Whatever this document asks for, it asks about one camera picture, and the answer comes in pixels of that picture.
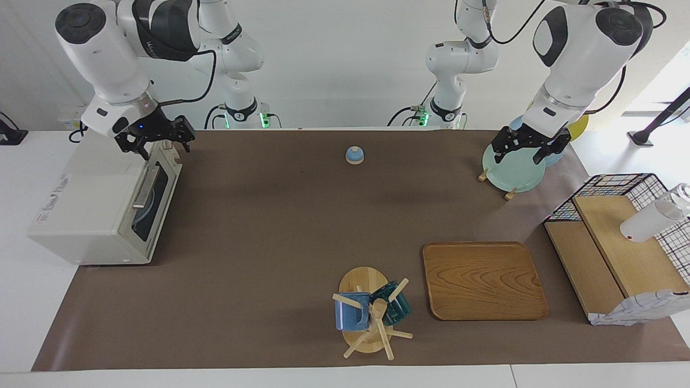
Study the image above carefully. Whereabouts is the white patterned cloth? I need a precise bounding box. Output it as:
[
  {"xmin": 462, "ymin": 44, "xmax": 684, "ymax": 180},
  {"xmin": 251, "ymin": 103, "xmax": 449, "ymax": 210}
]
[{"xmin": 588, "ymin": 289, "xmax": 690, "ymax": 327}]

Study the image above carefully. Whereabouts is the black floor stand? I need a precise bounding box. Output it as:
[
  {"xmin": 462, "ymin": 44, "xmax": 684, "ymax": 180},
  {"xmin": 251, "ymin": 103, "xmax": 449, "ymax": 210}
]
[{"xmin": 627, "ymin": 86, "xmax": 690, "ymax": 147}]

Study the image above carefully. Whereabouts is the light blue plate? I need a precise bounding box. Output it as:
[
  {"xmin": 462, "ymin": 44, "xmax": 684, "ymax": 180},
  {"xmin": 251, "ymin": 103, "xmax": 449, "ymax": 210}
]
[{"xmin": 134, "ymin": 186, "xmax": 158, "ymax": 227}]

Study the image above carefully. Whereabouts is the wooden stepped shelf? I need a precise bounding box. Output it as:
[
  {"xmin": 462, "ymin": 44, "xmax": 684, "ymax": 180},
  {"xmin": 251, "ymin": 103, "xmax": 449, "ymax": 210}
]
[{"xmin": 544, "ymin": 195, "xmax": 690, "ymax": 324}]

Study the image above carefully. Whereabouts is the blue plate in rack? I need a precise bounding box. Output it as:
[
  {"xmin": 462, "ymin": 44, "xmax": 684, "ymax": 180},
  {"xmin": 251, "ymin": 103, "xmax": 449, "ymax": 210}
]
[{"xmin": 508, "ymin": 114, "xmax": 568, "ymax": 167}]

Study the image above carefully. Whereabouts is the blue mug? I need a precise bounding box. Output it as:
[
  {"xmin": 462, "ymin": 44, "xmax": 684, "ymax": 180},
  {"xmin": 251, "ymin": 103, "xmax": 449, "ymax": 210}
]
[{"xmin": 335, "ymin": 292, "xmax": 371, "ymax": 331}]

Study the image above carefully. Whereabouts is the brown table mat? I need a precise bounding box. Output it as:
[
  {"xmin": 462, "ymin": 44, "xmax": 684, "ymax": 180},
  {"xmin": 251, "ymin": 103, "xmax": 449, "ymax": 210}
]
[{"xmin": 31, "ymin": 128, "xmax": 690, "ymax": 372}]

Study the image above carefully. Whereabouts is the wooden serving tray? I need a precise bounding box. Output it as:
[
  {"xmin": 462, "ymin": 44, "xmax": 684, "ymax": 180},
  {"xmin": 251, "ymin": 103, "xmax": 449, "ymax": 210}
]
[{"xmin": 422, "ymin": 241, "xmax": 549, "ymax": 322}]

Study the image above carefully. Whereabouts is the cream toaster oven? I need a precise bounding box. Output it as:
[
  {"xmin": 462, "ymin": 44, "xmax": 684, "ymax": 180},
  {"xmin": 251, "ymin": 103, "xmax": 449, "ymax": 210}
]
[{"xmin": 27, "ymin": 129, "xmax": 184, "ymax": 266}]

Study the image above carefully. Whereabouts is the wooden mug tree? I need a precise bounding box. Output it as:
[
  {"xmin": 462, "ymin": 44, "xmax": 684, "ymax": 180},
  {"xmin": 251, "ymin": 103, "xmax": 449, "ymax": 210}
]
[{"xmin": 333, "ymin": 266, "xmax": 414, "ymax": 361}]

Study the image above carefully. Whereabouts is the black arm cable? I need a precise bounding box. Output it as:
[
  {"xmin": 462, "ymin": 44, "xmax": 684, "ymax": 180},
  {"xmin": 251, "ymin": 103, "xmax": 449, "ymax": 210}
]
[
  {"xmin": 456, "ymin": 0, "xmax": 666, "ymax": 116},
  {"xmin": 154, "ymin": 48, "xmax": 217, "ymax": 107}
]

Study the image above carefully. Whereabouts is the black base cable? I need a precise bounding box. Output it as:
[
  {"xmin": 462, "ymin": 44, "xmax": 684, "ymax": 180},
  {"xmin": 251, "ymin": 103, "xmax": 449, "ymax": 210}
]
[{"xmin": 388, "ymin": 106, "xmax": 426, "ymax": 127}]

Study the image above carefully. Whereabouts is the white tumbler bottle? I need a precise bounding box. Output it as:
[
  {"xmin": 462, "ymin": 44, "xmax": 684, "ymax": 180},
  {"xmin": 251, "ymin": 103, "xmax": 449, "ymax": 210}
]
[{"xmin": 619, "ymin": 183, "xmax": 690, "ymax": 243}]

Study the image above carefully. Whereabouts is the yellow plate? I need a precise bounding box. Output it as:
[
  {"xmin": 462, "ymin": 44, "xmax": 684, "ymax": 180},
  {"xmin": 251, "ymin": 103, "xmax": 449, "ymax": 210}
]
[{"xmin": 566, "ymin": 114, "xmax": 590, "ymax": 142}]

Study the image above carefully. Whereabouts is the black clamp mount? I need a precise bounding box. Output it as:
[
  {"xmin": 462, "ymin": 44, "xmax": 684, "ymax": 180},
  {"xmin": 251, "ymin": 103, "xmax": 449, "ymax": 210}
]
[{"xmin": 0, "ymin": 112, "xmax": 29, "ymax": 146}]

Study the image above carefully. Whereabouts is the black wire basket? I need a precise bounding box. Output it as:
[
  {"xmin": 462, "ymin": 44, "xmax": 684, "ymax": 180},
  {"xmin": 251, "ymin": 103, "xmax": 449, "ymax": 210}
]
[{"xmin": 543, "ymin": 173, "xmax": 690, "ymax": 286}]

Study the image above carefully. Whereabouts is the dark green mug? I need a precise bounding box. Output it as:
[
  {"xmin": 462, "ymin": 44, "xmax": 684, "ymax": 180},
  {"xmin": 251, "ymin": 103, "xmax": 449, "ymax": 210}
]
[{"xmin": 370, "ymin": 280, "xmax": 412, "ymax": 326}]

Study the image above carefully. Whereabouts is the wooden plate rack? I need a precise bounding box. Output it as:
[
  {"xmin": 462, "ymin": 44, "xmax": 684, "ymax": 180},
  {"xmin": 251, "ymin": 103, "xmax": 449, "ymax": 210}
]
[{"xmin": 478, "ymin": 168, "xmax": 518, "ymax": 201}]

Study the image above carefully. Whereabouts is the white power strip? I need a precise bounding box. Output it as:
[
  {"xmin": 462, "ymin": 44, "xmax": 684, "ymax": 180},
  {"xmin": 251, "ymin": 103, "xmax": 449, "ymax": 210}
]
[{"xmin": 58, "ymin": 105, "xmax": 89, "ymax": 131}]

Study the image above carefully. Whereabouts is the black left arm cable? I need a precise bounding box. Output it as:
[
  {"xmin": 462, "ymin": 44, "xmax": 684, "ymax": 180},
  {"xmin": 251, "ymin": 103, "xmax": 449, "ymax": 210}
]
[{"xmin": 456, "ymin": 0, "xmax": 666, "ymax": 116}]

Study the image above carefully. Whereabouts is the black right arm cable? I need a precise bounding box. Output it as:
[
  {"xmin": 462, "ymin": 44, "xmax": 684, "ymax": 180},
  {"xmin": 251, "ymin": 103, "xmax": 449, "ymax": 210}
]
[{"xmin": 154, "ymin": 48, "xmax": 217, "ymax": 107}]

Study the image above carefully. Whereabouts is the mint green plate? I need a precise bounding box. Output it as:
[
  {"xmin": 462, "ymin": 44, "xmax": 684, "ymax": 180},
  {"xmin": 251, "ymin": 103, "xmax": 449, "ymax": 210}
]
[{"xmin": 482, "ymin": 141, "xmax": 546, "ymax": 193}]

